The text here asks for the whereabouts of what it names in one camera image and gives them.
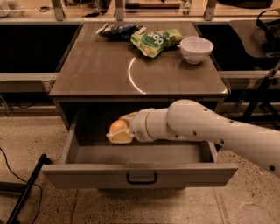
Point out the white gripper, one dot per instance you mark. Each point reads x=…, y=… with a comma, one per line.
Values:
x=140, y=124

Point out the orange fruit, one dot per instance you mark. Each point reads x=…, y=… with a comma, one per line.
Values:
x=118, y=126

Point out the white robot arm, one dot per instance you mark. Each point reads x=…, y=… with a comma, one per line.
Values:
x=186, y=120

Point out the open grey top drawer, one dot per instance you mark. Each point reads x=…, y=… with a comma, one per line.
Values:
x=89, y=160

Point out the grey wooden drawer cabinet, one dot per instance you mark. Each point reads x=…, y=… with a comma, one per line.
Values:
x=100, y=70

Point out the green snack bag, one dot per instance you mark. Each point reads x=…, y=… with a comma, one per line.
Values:
x=152, y=43

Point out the black stand leg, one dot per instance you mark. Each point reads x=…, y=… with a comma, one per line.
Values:
x=24, y=189

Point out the dark blue snack bag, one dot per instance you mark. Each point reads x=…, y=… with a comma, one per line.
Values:
x=121, y=31

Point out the white ceramic bowl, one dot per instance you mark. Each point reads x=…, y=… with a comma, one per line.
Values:
x=195, y=49

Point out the black drawer handle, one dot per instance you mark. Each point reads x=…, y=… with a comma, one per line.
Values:
x=141, y=179

